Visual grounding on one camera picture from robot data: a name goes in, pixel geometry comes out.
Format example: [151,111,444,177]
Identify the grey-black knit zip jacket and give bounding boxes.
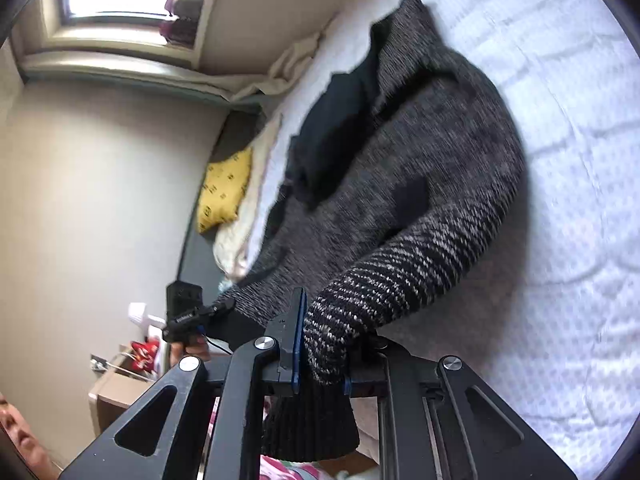
[227,0,524,462]

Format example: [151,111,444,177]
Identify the person's left hand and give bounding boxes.
[169,335,210,367]

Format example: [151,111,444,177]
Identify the red package on cabinet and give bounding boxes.
[131,338,160,373]

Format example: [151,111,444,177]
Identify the cream blanket at bedside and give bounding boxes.
[213,114,282,282]

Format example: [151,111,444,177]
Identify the wooden bedside cabinet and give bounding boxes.
[88,347,156,437]

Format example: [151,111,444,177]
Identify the pink floral fabric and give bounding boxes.
[198,398,332,480]

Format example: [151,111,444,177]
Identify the yellow patterned pillow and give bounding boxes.
[196,146,253,234]

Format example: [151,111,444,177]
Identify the white quilted bed cover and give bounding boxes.
[257,0,639,479]

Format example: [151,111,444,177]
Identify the person's face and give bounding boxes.
[0,396,61,480]

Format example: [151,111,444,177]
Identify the purple items on windowsill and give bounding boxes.
[160,0,205,47]

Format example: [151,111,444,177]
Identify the black cable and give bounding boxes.
[204,336,237,357]

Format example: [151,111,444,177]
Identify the window with frame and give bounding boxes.
[3,0,215,70]

